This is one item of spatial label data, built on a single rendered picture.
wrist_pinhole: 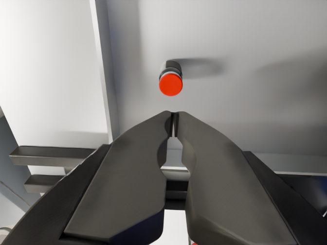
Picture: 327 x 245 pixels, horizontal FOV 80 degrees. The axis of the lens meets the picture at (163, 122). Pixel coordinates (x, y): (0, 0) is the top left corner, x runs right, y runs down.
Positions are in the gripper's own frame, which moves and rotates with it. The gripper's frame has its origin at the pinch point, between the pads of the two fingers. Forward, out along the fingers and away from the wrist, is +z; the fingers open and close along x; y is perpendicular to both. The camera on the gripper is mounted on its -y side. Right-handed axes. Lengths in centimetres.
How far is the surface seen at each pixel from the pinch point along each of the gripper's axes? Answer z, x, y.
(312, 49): 10.3, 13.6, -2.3
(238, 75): 10.3, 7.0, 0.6
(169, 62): 8.7, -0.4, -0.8
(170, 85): 5.7, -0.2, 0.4
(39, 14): 10.4, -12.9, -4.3
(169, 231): 10.3, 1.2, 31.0
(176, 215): 10.3, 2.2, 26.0
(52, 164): 8.4, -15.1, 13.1
